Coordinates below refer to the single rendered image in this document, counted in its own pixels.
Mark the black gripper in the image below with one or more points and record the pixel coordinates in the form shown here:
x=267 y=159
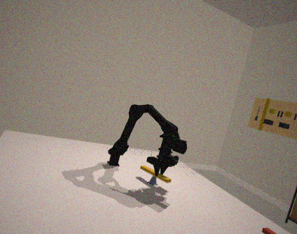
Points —
x=157 y=163

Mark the yellow bar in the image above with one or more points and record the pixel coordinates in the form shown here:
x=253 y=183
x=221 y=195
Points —
x=152 y=172

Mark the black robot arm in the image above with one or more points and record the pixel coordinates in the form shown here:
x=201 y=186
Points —
x=171 y=139

